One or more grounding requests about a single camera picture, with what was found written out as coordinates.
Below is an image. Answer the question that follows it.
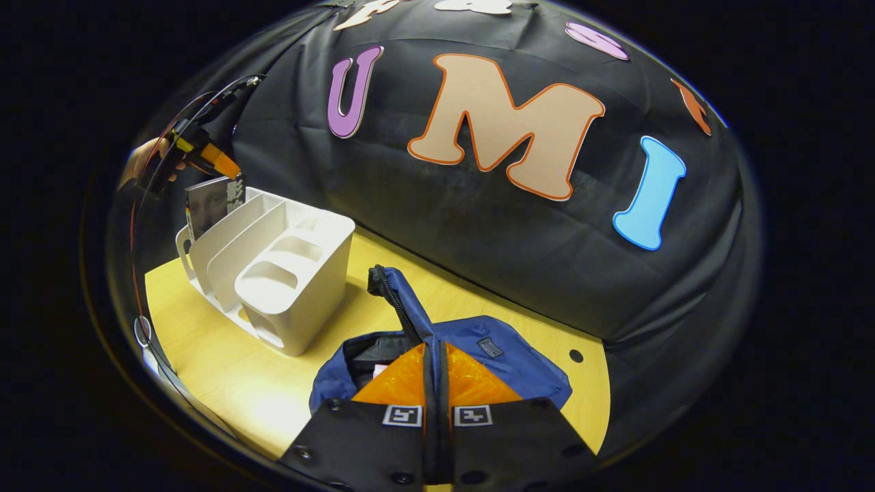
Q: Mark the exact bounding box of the blue schoolbag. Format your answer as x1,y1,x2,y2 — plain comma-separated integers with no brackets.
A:
309,265,574,416

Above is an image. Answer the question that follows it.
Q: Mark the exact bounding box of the white bookshelf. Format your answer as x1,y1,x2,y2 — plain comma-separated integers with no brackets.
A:
175,186,356,357

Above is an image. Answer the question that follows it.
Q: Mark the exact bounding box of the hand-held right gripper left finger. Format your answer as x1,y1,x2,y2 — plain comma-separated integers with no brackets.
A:
277,340,438,489

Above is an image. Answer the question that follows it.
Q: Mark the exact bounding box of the black backdrop cloth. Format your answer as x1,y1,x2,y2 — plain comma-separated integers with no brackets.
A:
133,0,763,465

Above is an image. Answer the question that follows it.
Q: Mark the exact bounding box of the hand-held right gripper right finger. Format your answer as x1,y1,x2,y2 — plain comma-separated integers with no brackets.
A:
437,340,597,489

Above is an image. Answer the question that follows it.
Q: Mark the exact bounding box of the black cable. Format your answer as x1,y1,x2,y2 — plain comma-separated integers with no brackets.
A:
130,74,266,438

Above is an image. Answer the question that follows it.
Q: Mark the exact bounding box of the dark cover book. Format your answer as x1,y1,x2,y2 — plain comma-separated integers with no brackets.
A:
185,176,247,241

